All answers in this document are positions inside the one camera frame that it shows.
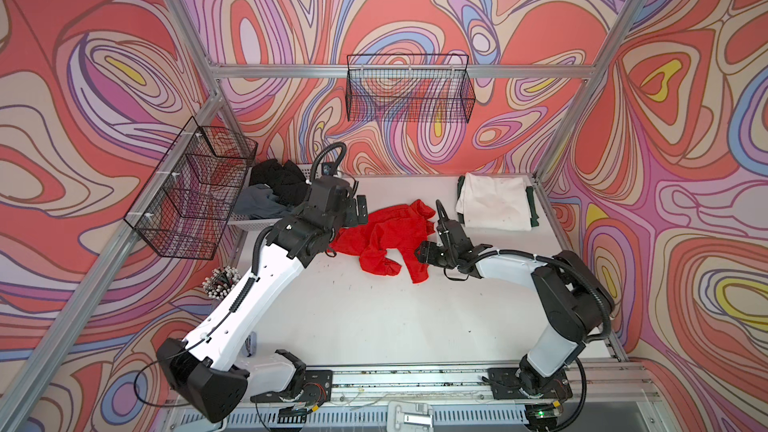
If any folded white t-shirt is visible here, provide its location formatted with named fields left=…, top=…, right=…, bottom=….
left=455, top=174, right=532, bottom=232

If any aluminium rail at front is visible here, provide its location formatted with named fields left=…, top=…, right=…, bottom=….
left=161, top=359, right=667, bottom=432

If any black wire basket back wall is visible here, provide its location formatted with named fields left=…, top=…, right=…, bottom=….
left=345, top=52, right=476, bottom=124

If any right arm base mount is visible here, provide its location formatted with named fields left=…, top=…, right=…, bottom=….
left=481, top=367, right=573, bottom=402

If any grey garment in basket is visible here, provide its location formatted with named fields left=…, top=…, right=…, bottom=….
left=233, top=184, right=293, bottom=220

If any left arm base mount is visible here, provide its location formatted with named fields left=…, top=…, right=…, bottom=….
left=250, top=369, right=334, bottom=406

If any cup of pens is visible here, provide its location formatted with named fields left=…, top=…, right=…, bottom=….
left=202, top=266, right=241, bottom=301

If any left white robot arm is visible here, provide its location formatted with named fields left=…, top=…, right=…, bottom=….
left=156, top=176, right=367, bottom=423

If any black wire basket left wall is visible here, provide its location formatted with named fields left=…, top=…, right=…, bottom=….
left=124, top=118, right=257, bottom=260

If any red t-shirt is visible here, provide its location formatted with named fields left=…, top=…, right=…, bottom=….
left=331, top=200, right=436, bottom=284

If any black garment in basket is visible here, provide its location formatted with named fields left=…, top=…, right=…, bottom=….
left=249, top=159, right=309, bottom=206

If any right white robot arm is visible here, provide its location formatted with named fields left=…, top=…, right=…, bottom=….
left=414, top=219, right=615, bottom=398

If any black wire basket wall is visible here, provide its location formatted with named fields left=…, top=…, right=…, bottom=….
left=124, top=118, right=257, bottom=260
left=345, top=52, right=476, bottom=124

